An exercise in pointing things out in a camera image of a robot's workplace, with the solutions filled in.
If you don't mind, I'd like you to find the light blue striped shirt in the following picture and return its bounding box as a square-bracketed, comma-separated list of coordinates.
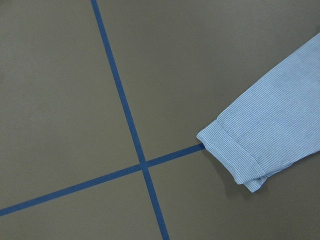
[196, 35, 320, 192]

